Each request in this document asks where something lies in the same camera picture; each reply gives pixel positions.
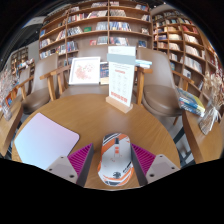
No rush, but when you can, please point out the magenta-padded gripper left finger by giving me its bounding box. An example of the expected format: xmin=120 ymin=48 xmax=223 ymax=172
xmin=45 ymin=143 xmax=95 ymax=187

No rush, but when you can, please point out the stack of blue yellow books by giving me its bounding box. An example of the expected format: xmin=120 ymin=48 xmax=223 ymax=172
xmin=176 ymin=87 xmax=207 ymax=118

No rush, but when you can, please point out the glass vase with dried flowers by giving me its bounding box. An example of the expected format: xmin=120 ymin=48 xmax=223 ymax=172
xmin=198 ymin=71 xmax=224 ymax=136
xmin=0 ymin=68 xmax=18 ymax=122

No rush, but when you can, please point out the dark upright book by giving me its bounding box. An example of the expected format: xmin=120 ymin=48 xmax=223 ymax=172
xmin=99 ymin=61 xmax=110 ymax=85

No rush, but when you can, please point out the brown padded wooden armchair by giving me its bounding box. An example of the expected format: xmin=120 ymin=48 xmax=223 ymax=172
xmin=39 ymin=44 xmax=154 ymax=102
xmin=135 ymin=46 xmax=195 ymax=118
xmin=14 ymin=53 xmax=60 ymax=115

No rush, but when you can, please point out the white orange patterned computer mouse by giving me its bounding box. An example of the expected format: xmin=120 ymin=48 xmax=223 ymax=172
xmin=97 ymin=132 xmax=135 ymax=187

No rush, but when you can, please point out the round wooden side table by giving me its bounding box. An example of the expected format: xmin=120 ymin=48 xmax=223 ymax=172
xmin=0 ymin=96 xmax=24 ymax=158
xmin=181 ymin=109 xmax=224 ymax=164

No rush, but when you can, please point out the white sign in wooden base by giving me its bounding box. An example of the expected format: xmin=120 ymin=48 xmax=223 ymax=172
xmin=105 ymin=45 xmax=137 ymax=114

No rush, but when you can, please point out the white framed floral picture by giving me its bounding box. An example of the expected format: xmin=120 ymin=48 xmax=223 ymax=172
xmin=68 ymin=56 xmax=101 ymax=86

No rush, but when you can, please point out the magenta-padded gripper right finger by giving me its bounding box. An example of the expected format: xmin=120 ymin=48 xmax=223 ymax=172
xmin=130 ymin=143 xmax=181 ymax=187

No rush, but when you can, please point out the distant wooden bookshelf unit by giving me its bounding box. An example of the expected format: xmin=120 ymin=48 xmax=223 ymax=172
xmin=9 ymin=46 xmax=30 ymax=76

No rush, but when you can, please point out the pastel blue pink mouse pad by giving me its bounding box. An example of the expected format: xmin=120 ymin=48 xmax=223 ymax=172
xmin=13 ymin=112 xmax=81 ymax=170

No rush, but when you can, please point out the curved wooden bookshelf unit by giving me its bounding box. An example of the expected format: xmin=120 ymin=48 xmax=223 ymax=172
xmin=151 ymin=11 xmax=224 ymax=101

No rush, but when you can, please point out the large wooden bookshelf unit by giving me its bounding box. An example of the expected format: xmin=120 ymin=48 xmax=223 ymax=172
xmin=38 ymin=1 xmax=153 ymax=68

